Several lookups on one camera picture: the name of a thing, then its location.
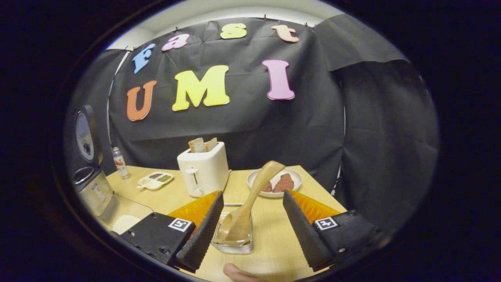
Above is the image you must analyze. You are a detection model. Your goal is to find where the white toaster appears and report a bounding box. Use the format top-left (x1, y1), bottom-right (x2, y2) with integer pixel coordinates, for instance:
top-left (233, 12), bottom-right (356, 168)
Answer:
top-left (177, 142), bottom-right (231, 198)

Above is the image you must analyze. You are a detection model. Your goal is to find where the wooden spoon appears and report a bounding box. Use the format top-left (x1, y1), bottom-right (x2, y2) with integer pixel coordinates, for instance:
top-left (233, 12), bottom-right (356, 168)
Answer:
top-left (217, 160), bottom-right (286, 243)

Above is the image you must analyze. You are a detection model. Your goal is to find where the white round plate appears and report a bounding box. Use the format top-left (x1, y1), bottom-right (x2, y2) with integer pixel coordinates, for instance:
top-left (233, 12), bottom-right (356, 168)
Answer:
top-left (247, 168), bottom-right (303, 198)

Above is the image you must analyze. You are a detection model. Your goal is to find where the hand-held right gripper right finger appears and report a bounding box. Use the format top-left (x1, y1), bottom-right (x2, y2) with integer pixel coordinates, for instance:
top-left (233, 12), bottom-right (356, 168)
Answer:
top-left (282, 189), bottom-right (388, 272)

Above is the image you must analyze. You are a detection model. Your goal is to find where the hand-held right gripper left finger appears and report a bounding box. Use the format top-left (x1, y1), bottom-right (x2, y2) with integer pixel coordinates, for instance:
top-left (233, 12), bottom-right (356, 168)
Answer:
top-left (117, 190), bottom-right (225, 274)

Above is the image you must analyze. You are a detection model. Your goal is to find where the clear chopstick holder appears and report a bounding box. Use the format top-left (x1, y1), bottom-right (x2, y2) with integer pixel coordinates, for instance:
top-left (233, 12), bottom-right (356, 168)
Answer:
top-left (211, 203), bottom-right (254, 254)

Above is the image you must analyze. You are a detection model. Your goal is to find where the small clear bottle red label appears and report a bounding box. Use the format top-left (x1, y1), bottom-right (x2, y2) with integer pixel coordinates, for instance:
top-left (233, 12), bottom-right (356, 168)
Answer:
top-left (112, 146), bottom-right (131, 180)

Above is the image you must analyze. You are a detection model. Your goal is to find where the dark grey rice cooker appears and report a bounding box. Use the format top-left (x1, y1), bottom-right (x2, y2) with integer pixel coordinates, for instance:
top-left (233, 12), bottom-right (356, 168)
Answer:
top-left (70, 104), bottom-right (119, 218)

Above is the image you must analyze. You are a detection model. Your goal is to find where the white divided grain dish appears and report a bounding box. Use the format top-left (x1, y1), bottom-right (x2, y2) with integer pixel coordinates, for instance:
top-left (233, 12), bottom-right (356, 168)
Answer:
top-left (137, 171), bottom-right (175, 191)

